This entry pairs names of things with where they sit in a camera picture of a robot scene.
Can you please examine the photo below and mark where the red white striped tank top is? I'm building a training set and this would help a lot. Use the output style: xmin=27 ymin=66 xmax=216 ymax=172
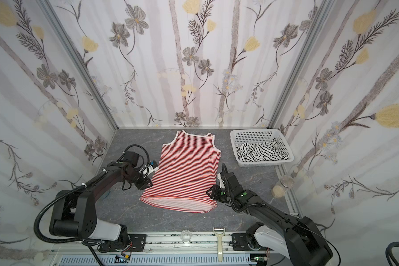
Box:
xmin=140 ymin=130 xmax=222 ymax=213

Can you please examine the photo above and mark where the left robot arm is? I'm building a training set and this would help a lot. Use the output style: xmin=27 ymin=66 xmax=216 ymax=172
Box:
xmin=33 ymin=151 xmax=153 ymax=249

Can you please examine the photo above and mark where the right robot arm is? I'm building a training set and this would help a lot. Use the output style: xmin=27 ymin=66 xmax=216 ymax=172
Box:
xmin=206 ymin=164 xmax=333 ymax=266

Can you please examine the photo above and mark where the black white striped tank top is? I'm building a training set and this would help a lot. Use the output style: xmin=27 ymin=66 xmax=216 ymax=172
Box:
xmin=236 ymin=139 xmax=289 ymax=162

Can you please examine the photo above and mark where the cream vegetable peeler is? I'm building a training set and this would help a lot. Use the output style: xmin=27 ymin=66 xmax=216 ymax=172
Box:
xmin=213 ymin=228 xmax=226 ymax=263

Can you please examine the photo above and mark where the clear glass cup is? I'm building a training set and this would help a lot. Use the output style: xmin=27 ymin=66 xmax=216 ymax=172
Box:
xmin=180 ymin=229 xmax=192 ymax=244

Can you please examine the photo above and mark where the white plastic basket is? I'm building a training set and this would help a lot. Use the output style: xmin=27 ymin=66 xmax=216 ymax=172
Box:
xmin=230 ymin=129 xmax=294 ymax=167

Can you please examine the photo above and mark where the glass jar with lid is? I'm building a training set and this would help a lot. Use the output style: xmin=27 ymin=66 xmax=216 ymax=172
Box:
xmin=271 ymin=175 xmax=294 ymax=198

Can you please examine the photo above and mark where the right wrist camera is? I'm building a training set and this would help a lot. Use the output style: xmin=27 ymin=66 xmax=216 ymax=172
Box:
xmin=217 ymin=172 xmax=225 ymax=189

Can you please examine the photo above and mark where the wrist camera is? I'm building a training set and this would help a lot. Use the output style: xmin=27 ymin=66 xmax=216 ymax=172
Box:
xmin=139 ymin=160 xmax=159 ymax=177
xmin=217 ymin=172 xmax=225 ymax=189

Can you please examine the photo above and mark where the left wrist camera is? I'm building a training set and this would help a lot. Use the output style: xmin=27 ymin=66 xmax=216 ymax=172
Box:
xmin=139 ymin=160 xmax=159 ymax=177

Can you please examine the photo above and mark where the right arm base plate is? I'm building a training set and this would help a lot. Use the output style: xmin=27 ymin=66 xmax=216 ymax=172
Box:
xmin=229 ymin=233 xmax=265 ymax=251

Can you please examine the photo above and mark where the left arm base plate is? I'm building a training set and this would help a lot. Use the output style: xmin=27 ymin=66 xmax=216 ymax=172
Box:
xmin=97 ymin=233 xmax=147 ymax=253

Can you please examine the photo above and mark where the aluminium front rail frame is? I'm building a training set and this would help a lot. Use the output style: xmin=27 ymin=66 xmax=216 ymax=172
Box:
xmin=51 ymin=229 xmax=292 ymax=266

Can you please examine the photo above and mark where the black corrugated cable hose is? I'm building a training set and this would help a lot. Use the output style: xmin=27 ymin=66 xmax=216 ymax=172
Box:
xmin=33 ymin=184 xmax=87 ymax=244

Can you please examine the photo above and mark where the black hose at corner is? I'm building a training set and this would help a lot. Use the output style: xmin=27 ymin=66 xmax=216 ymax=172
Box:
xmin=385 ymin=240 xmax=399 ymax=266

